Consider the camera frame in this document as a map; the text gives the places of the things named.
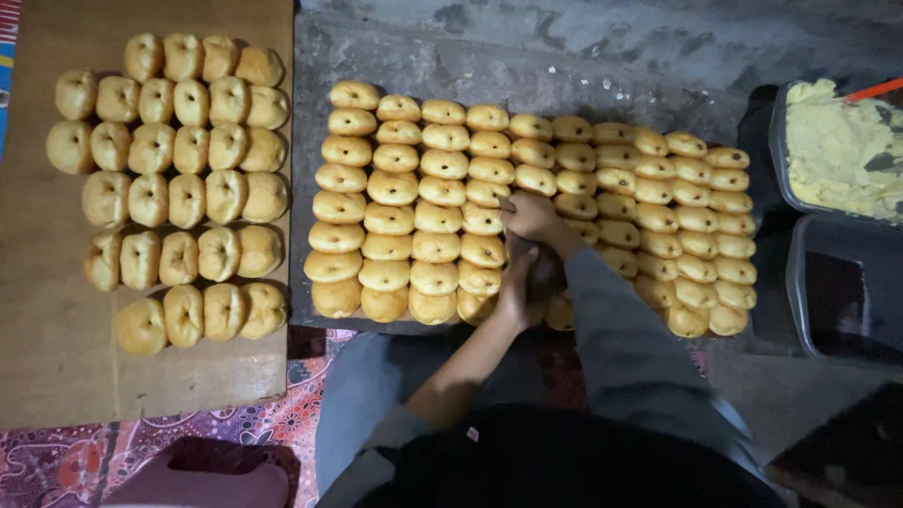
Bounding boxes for person's left hand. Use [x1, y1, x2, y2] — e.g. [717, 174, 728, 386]
[493, 246, 540, 333]

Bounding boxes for person's right hand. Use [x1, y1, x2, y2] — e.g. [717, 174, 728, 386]
[498, 193, 578, 253]

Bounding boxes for batch of filled golden buns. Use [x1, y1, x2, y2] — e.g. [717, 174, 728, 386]
[303, 79, 759, 340]

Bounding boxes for dark grey tray board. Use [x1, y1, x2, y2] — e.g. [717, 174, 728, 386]
[289, 0, 777, 340]

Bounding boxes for person's black shirt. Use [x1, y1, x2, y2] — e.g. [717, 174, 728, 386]
[351, 404, 787, 508]

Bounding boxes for person's grey trousers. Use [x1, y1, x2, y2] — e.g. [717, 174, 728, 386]
[315, 332, 452, 498]

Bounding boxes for empty grey plastic container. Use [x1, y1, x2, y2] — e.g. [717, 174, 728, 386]
[784, 213, 903, 369]

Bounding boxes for clear container of yellow cream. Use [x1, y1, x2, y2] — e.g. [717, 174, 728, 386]
[768, 76, 903, 228]

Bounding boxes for batch of plain unfilled buns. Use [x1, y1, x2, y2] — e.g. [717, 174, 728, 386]
[45, 32, 292, 357]

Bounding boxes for pink patterned floor mat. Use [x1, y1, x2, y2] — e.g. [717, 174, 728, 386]
[0, 326, 357, 508]

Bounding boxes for dark wooden stool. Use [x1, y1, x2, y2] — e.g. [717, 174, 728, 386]
[768, 383, 903, 508]

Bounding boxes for brown wooden board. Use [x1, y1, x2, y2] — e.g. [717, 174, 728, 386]
[0, 0, 295, 431]

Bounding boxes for striped colourful cloth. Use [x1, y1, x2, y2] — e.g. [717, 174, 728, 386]
[0, 0, 23, 159]

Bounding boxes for orange spatula handle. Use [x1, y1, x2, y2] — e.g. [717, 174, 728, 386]
[844, 77, 903, 104]

